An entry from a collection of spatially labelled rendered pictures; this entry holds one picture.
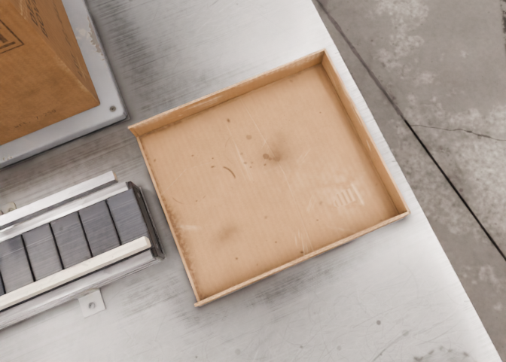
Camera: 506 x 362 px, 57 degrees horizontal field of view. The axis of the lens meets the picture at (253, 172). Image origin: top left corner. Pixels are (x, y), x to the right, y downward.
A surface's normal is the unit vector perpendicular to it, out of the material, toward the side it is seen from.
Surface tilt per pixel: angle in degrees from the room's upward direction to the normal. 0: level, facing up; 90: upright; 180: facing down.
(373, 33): 0
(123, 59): 0
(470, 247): 0
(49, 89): 90
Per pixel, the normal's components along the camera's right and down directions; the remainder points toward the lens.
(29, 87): 0.40, 0.88
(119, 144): -0.04, -0.25
